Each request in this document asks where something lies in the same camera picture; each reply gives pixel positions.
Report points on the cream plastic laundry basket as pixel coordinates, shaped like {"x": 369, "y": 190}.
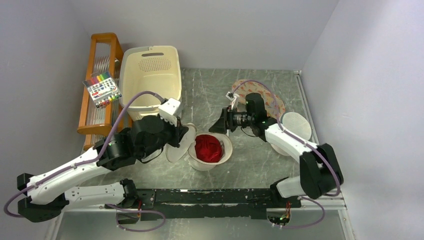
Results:
{"x": 150, "y": 68}

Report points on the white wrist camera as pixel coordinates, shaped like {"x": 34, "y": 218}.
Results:
{"x": 234, "y": 99}
{"x": 170, "y": 111}

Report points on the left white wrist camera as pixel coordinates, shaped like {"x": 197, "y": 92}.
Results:
{"x": 170, "y": 111}

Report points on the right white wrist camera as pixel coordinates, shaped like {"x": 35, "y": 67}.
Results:
{"x": 234, "y": 99}

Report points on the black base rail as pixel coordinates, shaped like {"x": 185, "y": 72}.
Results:
{"x": 208, "y": 203}

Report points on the colour marker pack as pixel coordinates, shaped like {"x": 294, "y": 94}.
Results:
{"x": 102, "y": 89}

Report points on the red bra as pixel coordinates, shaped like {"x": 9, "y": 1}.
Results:
{"x": 208, "y": 148}

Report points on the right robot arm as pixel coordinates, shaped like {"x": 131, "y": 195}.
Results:
{"x": 319, "y": 168}

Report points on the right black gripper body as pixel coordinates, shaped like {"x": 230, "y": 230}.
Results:
{"x": 240, "y": 119}

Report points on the orange wooden rack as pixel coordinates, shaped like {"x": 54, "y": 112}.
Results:
{"x": 105, "y": 55}

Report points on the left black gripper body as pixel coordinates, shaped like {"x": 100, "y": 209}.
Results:
{"x": 171, "y": 134}

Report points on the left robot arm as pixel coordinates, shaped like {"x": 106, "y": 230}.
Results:
{"x": 47, "y": 195}

